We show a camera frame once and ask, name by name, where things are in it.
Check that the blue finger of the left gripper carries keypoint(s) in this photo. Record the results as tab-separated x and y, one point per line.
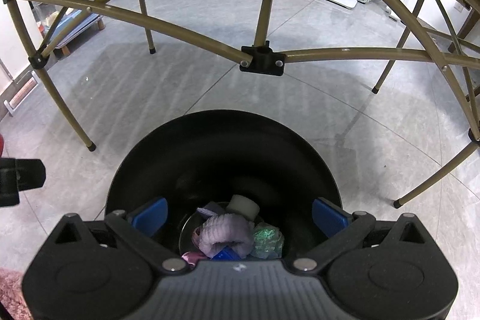
31	173

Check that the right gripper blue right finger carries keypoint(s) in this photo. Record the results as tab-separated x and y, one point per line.
328	217

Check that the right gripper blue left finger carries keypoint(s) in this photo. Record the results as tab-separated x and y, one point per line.
150	217

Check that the pink satin bow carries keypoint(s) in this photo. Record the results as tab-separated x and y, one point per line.
194	255

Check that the clear plastic bag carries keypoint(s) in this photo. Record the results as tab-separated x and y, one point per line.
268	242

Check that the pink fluffy headband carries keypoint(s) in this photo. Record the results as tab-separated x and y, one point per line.
226	230

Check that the blue handkerchief tissue pack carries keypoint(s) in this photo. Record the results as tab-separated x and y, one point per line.
226	254

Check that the white foam cylinder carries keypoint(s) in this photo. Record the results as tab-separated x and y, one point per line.
243	206

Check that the purple knitted cloth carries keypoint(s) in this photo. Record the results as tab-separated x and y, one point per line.
211	210

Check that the black round trash bin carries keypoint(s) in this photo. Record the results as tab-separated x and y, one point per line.
213	155

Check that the red plastic bucket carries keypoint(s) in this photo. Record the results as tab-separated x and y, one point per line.
1	145

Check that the white floor squeegee mop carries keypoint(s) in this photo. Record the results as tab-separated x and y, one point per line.
17	90

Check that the pink fluffy rug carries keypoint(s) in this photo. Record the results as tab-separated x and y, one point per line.
11	294

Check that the blue pet feeder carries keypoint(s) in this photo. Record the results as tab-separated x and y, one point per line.
45	15

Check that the tan folding camping table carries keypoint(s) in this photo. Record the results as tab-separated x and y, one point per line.
377	145

